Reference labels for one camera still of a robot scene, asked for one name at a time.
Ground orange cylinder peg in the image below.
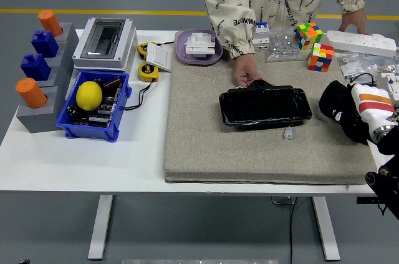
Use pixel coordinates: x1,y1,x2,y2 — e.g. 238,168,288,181
37,9,64,37
15,77,49,109

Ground person's right hand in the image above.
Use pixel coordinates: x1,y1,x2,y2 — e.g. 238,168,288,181
232,54,273,88

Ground yellow lemon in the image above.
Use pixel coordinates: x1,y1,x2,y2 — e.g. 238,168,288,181
75,81,103,112

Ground grey under-table bracket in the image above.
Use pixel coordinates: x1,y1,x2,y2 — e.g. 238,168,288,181
271,196,296,205

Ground purple shallow tray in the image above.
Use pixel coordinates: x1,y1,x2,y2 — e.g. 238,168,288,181
175,29,224,66

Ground blue block peg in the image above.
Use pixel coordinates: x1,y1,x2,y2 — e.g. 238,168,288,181
20,53,52,82
31,29,60,59

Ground grey-brown fabric mat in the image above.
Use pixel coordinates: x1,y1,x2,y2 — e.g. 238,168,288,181
162,29,378,186

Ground clear bags of small parts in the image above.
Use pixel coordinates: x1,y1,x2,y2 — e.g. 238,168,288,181
336,51,399,82

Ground white plastic parts stack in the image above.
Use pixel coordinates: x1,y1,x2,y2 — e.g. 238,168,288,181
185,32,218,59

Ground clear bag of metal nuts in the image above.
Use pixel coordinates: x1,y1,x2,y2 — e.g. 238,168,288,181
264,26,302,64

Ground white table leg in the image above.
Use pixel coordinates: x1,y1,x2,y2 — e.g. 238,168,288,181
311,197,341,262
87,194,114,261

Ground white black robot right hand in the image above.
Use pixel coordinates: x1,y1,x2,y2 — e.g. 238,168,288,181
330,81,399,144

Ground white power strip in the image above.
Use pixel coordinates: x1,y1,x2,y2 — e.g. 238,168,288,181
326,29,398,58

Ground grey stepped block holder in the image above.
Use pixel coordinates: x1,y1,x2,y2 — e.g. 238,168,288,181
16,22,80,134

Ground white blue circuit breaker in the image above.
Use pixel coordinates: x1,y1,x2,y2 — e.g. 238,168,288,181
251,22,271,54

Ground person's left hand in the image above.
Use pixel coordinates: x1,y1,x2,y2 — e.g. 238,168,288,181
338,7,373,36

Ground white wall switch plate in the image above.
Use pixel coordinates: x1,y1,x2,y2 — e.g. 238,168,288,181
145,42,173,74

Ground blue plastic bin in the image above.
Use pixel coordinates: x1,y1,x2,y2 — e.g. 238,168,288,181
55,69,133,144

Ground grey electrical enclosure box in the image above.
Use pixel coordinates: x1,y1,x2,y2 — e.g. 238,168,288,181
72,17,138,73

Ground black glossy display panel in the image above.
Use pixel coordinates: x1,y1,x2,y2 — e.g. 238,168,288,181
219,79,313,132

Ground black rag with red patch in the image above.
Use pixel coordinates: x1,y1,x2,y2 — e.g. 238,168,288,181
318,79,370,146

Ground multicoloured puzzle cube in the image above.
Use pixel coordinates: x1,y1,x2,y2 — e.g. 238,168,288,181
307,42,335,73
294,22,324,51

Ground black hanging cable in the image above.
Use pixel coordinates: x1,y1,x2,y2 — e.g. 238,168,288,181
288,197,297,264

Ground yellow tape measure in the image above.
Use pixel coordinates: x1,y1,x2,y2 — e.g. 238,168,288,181
136,41,157,61
138,62,160,83

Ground thin black cord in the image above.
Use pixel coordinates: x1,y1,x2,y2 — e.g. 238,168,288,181
348,72,378,86

